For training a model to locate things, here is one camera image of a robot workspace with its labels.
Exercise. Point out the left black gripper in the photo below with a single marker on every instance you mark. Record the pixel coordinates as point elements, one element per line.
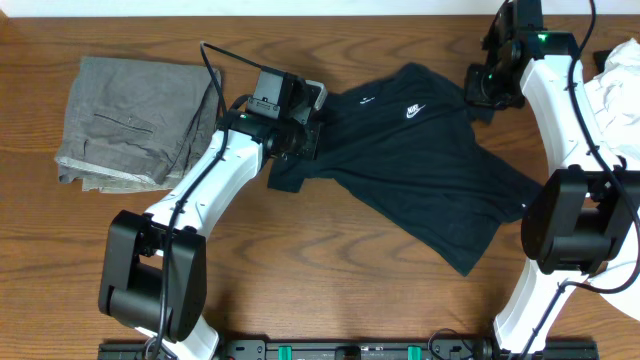
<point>309,150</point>

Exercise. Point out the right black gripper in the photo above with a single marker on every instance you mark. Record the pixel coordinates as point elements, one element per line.
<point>475,95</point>

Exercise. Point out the black Nike t-shirt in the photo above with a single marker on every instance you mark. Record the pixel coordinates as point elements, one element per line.
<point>404,146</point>

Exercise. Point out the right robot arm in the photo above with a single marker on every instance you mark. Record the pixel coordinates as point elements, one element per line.
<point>587,212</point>

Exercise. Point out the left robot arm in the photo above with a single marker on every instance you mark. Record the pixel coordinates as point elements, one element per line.
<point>154,277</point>

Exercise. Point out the black garment under white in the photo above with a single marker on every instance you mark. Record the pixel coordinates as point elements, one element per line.
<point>600,58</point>

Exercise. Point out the white crumpled garment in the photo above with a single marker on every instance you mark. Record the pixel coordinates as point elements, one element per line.
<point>614,98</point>

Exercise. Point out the folded grey shorts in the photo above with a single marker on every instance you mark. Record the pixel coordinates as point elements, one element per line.
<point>134,126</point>

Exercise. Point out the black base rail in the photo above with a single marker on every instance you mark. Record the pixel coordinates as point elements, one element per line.
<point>438,349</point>

